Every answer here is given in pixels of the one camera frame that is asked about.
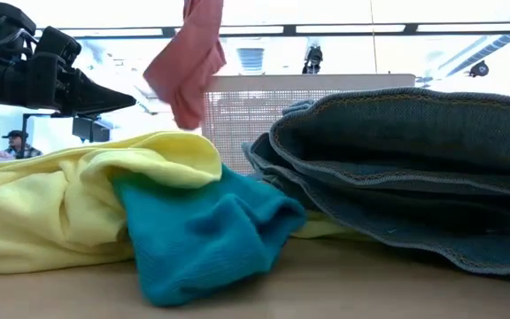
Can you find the black ceiling spotlight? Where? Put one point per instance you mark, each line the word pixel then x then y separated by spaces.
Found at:
pixel 479 69

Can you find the black frame-mounted camera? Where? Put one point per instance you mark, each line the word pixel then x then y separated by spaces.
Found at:
pixel 313 57

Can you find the black crossbar with light strips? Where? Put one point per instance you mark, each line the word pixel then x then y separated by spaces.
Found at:
pixel 289 30

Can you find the plain teal sock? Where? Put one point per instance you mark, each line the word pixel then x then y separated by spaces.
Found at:
pixel 202 239

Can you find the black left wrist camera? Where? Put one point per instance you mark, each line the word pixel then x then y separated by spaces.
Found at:
pixel 58 44

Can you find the black stand frame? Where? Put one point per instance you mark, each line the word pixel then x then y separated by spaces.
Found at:
pixel 91 129

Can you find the person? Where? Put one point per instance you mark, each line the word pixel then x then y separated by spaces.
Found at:
pixel 18 148

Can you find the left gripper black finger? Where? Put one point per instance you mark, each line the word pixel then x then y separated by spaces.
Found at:
pixel 95 99

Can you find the pink cloth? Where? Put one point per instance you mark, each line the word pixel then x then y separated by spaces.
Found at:
pixel 188 66

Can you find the white perforated plastic basket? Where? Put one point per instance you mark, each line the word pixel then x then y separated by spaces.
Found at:
pixel 246 115

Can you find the yellow garment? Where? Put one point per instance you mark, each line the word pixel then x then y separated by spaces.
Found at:
pixel 38 212
pixel 321 228

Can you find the ribbed silver ceiling duct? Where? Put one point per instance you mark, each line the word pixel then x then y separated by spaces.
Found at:
pixel 250 59

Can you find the blue denim jeans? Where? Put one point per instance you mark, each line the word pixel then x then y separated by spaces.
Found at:
pixel 392 133

